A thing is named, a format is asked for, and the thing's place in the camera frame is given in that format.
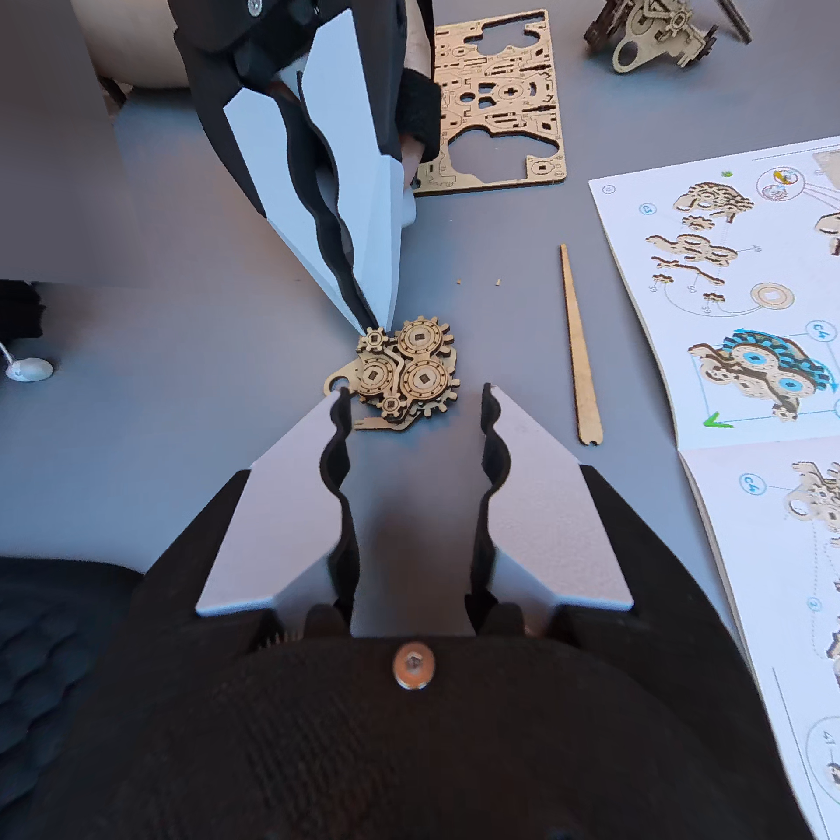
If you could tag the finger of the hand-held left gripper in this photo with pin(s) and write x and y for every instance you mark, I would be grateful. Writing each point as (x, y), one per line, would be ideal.
(262, 164)
(358, 164)

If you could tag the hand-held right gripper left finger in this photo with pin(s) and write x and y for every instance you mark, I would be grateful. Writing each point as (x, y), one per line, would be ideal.
(282, 538)

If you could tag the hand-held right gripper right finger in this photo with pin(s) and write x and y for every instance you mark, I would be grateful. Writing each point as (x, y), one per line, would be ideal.
(551, 538)

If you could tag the small wooden gear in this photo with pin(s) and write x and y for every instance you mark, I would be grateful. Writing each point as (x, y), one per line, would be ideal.
(375, 340)

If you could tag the wooden gear assembly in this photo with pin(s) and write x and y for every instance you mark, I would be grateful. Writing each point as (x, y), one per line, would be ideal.
(413, 367)

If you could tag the person's left forearm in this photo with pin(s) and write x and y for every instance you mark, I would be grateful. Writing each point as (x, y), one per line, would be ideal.
(131, 39)

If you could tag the person's left hand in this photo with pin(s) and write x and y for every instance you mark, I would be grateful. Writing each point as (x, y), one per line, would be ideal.
(420, 56)

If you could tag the tapered wooden stick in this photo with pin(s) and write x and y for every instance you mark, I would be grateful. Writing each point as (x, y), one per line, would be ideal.
(581, 354)

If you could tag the punched wooden parts sheet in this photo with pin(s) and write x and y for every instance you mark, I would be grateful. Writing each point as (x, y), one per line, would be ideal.
(556, 98)

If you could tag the white earbud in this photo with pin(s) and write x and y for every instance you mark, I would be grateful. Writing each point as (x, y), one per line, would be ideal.
(29, 371)

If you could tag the partly built wooden model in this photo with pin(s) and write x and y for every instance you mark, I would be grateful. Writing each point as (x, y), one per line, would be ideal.
(643, 39)

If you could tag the assembly instruction booklet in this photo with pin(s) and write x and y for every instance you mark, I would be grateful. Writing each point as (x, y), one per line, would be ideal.
(722, 262)

